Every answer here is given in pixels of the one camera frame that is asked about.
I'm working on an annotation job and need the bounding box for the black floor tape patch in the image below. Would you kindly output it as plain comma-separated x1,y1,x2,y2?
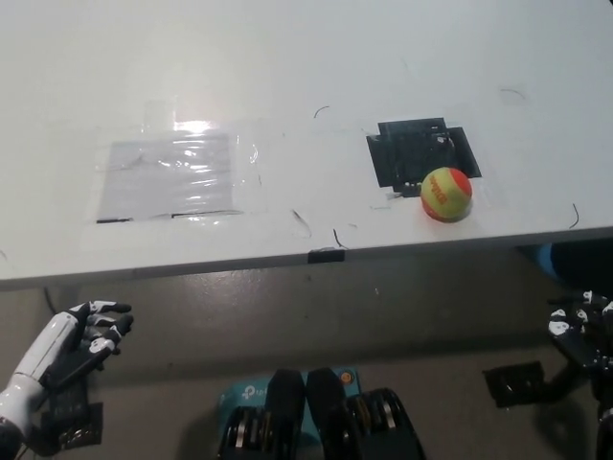
40,382,104,451
482,359,550,408

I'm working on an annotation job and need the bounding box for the blue object under table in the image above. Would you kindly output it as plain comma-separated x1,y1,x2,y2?
534,243,559,279

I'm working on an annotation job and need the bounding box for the yellow orange small tennis ball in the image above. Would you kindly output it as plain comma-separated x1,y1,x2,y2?
420,166,474,224

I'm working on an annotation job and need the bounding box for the black tape patch on table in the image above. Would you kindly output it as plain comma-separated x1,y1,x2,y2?
366,116,483,198

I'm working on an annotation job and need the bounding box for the clear plastic film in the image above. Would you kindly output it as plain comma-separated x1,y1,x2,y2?
93,98,269,224

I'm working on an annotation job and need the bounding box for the teal router box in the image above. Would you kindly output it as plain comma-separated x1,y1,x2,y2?
218,367,360,433

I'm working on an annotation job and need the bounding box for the clear taped plastic sheet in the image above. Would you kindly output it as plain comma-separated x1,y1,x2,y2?
97,133,234,223

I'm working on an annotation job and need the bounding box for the small black tape strip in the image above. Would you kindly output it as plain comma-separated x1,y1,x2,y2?
307,247,347,265

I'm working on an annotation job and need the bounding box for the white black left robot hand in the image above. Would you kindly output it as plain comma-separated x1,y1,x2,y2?
11,299,135,391

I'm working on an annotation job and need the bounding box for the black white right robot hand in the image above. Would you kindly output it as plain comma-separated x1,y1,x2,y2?
547,288,613,380

